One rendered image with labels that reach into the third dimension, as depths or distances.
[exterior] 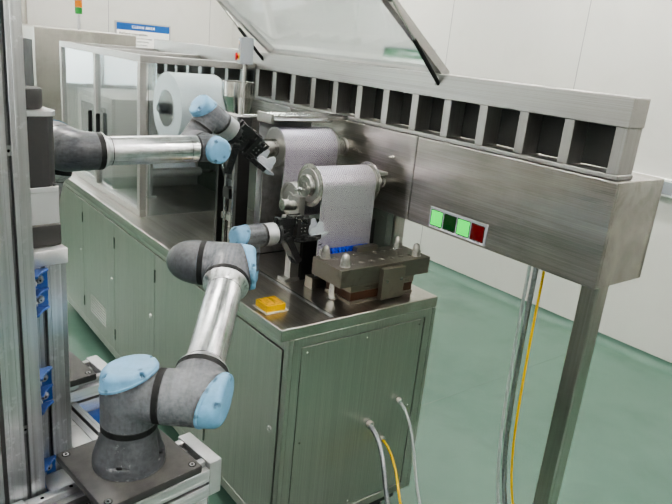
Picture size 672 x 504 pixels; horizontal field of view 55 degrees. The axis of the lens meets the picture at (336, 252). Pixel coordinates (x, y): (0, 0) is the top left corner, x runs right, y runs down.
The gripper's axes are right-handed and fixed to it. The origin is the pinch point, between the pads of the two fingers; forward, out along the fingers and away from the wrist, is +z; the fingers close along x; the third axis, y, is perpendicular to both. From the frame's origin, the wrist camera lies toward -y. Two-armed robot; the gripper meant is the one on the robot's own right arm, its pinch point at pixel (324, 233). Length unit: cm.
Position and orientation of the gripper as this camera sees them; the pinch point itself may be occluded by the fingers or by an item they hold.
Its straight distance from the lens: 220.3
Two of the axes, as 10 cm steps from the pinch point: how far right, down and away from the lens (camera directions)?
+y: 0.9, -9.5, -3.0
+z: 7.9, -1.1, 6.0
